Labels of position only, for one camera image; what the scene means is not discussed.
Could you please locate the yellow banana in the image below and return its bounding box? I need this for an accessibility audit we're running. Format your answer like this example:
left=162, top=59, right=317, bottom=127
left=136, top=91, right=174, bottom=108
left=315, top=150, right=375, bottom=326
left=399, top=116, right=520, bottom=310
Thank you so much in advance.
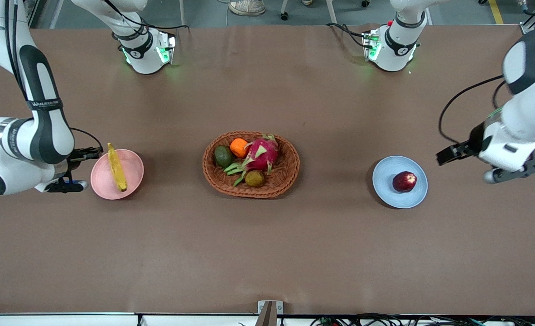
left=107, top=143, right=128, bottom=192

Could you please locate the blue round plate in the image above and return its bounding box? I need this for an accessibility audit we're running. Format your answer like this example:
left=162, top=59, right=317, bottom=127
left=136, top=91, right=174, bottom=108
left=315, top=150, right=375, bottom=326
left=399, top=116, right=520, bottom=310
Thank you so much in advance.
left=372, top=156, right=429, bottom=209

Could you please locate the beige shoe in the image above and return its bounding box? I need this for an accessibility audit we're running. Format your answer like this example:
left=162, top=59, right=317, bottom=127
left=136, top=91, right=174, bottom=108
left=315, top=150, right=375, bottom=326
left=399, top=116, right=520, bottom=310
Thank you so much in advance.
left=229, top=0, right=266, bottom=16

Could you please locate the black cable bundle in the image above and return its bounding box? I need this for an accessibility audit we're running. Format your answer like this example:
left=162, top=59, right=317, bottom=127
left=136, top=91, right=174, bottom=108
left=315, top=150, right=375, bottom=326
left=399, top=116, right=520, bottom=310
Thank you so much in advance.
left=310, top=313, right=535, bottom=326

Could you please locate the brown kiwi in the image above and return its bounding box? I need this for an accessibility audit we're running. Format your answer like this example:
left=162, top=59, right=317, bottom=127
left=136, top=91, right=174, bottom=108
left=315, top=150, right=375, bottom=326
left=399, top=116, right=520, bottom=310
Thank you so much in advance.
left=245, top=170, right=265, bottom=188

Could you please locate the pink dragon fruit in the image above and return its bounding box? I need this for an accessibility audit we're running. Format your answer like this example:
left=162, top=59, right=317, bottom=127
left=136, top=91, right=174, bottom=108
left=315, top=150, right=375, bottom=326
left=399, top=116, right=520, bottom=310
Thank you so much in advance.
left=223, top=134, right=280, bottom=187

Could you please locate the metal table edge bracket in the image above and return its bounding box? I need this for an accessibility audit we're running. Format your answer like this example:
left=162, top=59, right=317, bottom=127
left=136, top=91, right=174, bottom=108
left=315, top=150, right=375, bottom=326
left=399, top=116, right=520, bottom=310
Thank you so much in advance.
left=257, top=300, right=284, bottom=326

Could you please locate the pink round plate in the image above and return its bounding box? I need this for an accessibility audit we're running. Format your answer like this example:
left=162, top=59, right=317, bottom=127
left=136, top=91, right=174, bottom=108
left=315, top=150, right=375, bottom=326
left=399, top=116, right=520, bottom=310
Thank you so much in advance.
left=90, top=149, right=145, bottom=200

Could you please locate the black left arm wrist cable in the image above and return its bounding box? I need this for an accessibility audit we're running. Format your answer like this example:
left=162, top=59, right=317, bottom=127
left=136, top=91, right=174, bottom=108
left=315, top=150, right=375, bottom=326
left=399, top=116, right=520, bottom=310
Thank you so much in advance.
left=439, top=75, right=506, bottom=144

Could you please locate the dark green avocado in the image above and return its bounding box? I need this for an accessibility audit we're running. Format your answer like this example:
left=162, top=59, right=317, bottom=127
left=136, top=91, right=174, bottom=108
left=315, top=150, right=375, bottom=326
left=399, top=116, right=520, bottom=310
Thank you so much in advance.
left=214, top=145, right=233, bottom=169

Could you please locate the red apple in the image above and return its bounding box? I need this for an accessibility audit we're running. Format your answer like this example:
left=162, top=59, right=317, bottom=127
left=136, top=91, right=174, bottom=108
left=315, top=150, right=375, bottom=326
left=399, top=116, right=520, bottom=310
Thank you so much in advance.
left=392, top=171, right=417, bottom=193

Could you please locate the black right arm base cable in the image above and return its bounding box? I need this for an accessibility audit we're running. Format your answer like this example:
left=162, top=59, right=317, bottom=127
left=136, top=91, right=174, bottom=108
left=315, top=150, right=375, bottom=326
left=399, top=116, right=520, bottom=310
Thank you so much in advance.
left=104, top=0, right=190, bottom=31

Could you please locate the black left arm base cable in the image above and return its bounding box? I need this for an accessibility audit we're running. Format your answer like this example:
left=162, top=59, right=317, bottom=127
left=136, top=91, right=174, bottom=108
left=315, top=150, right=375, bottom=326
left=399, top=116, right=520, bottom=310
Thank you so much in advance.
left=326, top=23, right=372, bottom=48

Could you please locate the black arm base cable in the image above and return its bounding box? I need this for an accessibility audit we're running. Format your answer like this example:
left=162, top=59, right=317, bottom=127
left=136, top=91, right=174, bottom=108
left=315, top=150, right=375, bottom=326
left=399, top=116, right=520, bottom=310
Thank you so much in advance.
left=326, top=23, right=372, bottom=48
left=104, top=0, right=190, bottom=31

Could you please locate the white table edge rail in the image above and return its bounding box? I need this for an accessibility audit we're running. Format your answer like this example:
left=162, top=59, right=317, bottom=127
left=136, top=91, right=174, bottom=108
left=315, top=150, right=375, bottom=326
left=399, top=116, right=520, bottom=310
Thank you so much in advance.
left=0, top=312, right=535, bottom=326

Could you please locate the orange mandarin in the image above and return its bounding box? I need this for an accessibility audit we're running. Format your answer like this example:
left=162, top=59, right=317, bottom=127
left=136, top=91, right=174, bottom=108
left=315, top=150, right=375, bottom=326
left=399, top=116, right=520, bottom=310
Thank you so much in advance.
left=230, top=138, right=250, bottom=158

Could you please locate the brown wicker basket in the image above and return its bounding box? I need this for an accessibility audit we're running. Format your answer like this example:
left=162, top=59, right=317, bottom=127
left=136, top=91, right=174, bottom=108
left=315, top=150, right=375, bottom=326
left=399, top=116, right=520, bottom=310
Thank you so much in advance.
left=202, top=131, right=300, bottom=198

